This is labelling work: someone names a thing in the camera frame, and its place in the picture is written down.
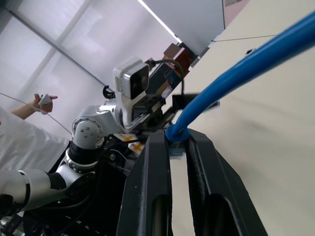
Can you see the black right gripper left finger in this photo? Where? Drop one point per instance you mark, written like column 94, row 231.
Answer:
column 142, row 186

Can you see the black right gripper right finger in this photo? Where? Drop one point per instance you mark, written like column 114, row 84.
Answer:
column 221, row 186

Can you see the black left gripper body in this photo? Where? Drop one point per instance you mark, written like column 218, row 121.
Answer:
column 147, row 108

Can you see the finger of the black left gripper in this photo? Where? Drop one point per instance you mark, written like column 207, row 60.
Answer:
column 168, row 116
column 180, row 102

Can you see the small white handheld device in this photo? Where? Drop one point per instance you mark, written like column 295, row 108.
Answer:
column 44, row 100

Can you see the person's bare hand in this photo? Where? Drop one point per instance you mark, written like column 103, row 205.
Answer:
column 46, row 108

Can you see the brown and red stacked boxes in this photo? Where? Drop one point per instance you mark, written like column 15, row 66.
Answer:
column 178, row 55

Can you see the black robot torso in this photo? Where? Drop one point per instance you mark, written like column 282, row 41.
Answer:
column 81, row 204

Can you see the long ceiling light strip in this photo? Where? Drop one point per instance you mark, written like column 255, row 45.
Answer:
column 160, row 20

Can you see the person's white shirt torso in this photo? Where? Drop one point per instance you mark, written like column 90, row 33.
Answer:
column 24, row 147

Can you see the small wall socket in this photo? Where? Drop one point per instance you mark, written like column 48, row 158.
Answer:
column 249, row 51

